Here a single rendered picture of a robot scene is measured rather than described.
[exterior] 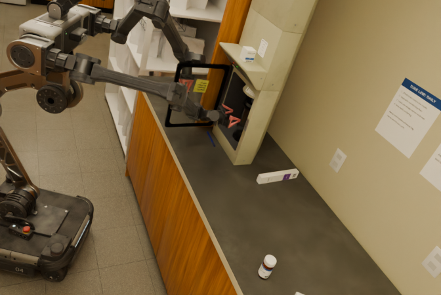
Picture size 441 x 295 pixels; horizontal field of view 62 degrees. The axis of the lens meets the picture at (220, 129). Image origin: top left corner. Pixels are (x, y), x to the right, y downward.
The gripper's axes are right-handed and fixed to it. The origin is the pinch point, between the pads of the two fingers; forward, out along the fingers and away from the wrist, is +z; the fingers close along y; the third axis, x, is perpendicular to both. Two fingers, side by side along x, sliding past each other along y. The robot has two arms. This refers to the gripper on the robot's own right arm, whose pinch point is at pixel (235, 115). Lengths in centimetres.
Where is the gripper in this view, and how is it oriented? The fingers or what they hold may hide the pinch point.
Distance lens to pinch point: 199.4
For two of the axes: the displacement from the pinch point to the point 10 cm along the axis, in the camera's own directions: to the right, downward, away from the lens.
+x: -2.5, 8.2, 5.2
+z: 8.9, -0.1, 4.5
